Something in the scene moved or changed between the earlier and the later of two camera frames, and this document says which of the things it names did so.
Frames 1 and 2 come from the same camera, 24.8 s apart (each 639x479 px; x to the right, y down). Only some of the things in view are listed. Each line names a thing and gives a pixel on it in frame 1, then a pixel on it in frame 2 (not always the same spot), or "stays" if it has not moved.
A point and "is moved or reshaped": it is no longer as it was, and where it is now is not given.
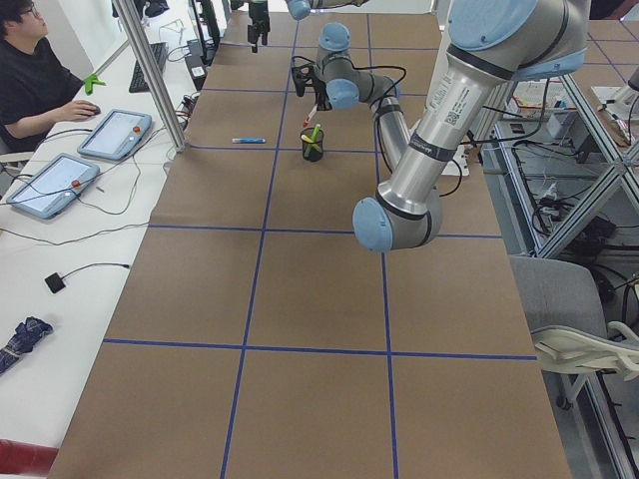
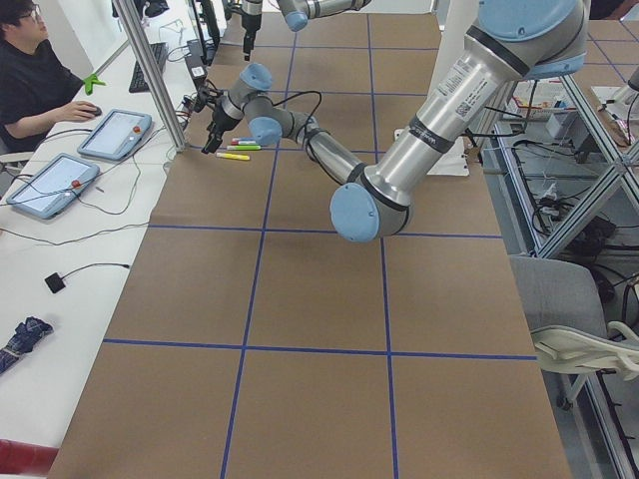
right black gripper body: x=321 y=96 → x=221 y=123
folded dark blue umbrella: x=25 y=336 stays
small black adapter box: x=55 y=282 stays
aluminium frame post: x=159 y=93 stays
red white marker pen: x=314 y=110 → x=241 y=141
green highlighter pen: x=316 y=133 is moved or reshaped
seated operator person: x=37 y=85 stays
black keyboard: x=138 y=82 stays
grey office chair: x=566 y=311 stays
